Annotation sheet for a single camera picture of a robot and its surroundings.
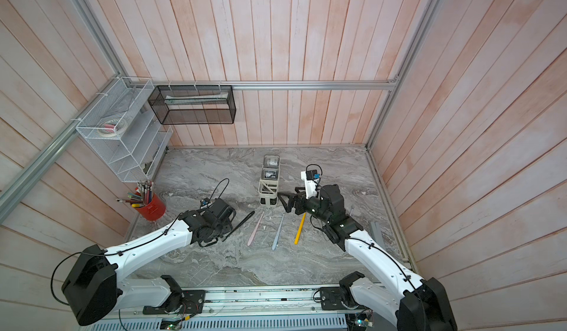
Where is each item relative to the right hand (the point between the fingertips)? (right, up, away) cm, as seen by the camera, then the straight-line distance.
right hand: (287, 191), depth 77 cm
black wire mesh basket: (-44, +39, +27) cm, 65 cm away
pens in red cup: (-56, -3, +7) cm, 57 cm away
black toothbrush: (-18, -15, +15) cm, 28 cm away
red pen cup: (-54, -9, +11) cm, 56 cm away
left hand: (-24, -16, +7) cm, 30 cm away
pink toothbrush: (-14, -19, +11) cm, 26 cm away
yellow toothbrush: (+5, -19, +11) cm, 22 cm away
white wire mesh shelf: (-56, +13, +2) cm, 57 cm away
